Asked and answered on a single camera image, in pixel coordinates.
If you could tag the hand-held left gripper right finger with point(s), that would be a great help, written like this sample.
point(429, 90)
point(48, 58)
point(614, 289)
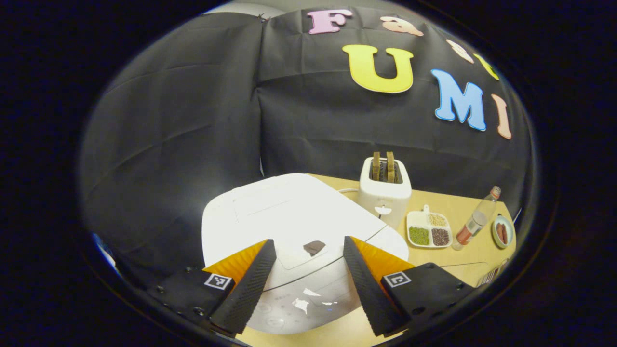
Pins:
point(368, 291)

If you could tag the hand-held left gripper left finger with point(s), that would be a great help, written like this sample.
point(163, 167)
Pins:
point(248, 291)

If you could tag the white rice cooker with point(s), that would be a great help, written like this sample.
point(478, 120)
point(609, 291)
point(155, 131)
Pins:
point(289, 212)

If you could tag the white divided grain dish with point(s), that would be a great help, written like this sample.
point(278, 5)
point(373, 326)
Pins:
point(417, 219)

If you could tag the white toaster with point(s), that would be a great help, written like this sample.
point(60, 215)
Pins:
point(385, 202)

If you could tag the brown bread slice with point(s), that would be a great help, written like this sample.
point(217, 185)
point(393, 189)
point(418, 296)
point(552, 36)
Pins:
point(376, 166)
point(390, 166)

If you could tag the clear plastic bottle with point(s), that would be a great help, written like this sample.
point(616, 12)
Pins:
point(477, 219)

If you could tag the pale green plate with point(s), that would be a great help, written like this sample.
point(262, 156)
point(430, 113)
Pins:
point(495, 233)

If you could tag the red meat slice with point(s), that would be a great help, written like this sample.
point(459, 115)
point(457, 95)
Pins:
point(499, 233)
point(504, 232)

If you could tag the blue and white object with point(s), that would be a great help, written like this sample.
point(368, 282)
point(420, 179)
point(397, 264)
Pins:
point(103, 250)

